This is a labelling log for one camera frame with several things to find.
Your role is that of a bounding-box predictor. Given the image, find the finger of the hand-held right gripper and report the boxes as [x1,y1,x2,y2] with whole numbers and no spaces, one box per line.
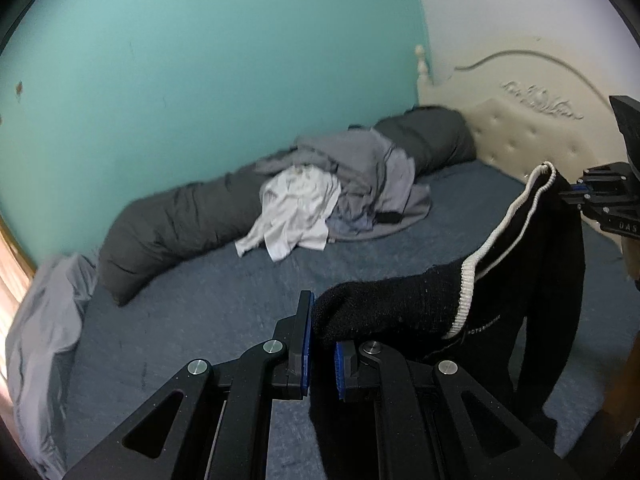
[559,185,608,221]
[575,162,632,193]

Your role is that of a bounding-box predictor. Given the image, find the pale lilac garment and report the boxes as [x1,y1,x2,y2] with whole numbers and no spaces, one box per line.
[385,147,418,211]

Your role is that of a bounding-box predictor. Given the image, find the blue bed sheet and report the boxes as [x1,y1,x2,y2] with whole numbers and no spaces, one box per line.
[65,160,626,480]

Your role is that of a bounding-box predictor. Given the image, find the cream tufted headboard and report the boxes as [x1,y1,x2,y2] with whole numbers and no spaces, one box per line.
[414,35,640,241]

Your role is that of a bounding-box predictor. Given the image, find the light grey quilt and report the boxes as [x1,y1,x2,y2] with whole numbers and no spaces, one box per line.
[5,252,101,466]

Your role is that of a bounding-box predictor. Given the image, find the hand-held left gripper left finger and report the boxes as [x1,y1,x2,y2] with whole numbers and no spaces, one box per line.
[62,290,316,480]

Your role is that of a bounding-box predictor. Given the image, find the pink curtain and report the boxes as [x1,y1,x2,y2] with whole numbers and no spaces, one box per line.
[0,240,31,386]

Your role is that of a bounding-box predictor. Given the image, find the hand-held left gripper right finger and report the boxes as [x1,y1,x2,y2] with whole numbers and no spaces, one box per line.
[334,340,571,480]

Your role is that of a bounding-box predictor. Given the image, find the grey garment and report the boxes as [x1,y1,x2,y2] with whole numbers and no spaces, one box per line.
[257,127,433,242]

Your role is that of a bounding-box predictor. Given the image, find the dark grey duvet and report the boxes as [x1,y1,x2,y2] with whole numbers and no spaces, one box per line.
[98,106,477,307]

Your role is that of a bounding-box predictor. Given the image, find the white shirt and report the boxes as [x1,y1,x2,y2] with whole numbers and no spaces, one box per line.
[235,166,342,262]

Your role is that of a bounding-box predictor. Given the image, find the black sweater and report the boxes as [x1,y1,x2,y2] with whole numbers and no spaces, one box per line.
[307,161,586,480]

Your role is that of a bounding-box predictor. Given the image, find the blue striped shirt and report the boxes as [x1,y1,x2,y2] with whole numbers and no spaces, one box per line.
[327,205,381,238]

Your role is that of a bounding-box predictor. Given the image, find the wooden window frame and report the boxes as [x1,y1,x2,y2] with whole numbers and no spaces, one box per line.
[0,220,38,281]

